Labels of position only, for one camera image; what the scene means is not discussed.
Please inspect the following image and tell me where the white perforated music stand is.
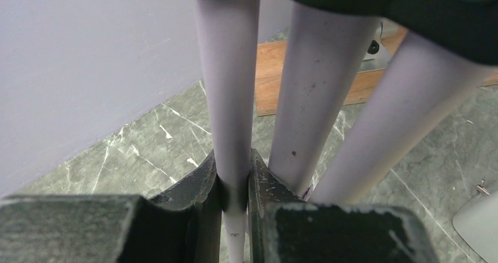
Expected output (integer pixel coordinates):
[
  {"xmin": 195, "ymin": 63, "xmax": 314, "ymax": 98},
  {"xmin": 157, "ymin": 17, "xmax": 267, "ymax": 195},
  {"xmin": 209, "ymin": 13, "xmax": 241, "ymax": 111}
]
[{"xmin": 195, "ymin": 0, "xmax": 497, "ymax": 262}]

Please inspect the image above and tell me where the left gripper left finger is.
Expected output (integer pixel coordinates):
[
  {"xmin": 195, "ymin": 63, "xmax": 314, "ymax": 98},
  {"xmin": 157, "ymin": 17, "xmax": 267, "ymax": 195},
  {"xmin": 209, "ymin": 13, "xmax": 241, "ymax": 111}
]
[{"xmin": 1, "ymin": 154, "xmax": 221, "ymax": 262}]

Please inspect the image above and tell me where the metal mounting bracket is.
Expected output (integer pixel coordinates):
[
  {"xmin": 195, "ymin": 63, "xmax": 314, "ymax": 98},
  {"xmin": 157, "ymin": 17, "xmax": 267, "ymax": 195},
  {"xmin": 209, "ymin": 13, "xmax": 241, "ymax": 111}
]
[{"xmin": 358, "ymin": 19, "xmax": 392, "ymax": 73}]

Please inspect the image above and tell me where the white metronome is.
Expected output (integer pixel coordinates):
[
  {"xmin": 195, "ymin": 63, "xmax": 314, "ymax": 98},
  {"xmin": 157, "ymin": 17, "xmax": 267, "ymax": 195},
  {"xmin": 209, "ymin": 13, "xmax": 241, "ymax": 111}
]
[{"xmin": 452, "ymin": 191, "xmax": 497, "ymax": 262}]

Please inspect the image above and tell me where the wooden base board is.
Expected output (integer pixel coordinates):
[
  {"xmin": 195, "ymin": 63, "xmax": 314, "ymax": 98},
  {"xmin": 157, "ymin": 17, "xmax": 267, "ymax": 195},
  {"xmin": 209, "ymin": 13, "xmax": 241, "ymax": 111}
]
[{"xmin": 254, "ymin": 25, "xmax": 498, "ymax": 117}]

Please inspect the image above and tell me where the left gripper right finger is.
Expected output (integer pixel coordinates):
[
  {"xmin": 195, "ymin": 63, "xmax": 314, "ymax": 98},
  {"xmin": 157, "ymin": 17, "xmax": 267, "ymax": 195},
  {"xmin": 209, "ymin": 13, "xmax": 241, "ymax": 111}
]
[{"xmin": 248, "ymin": 150, "xmax": 439, "ymax": 262}]

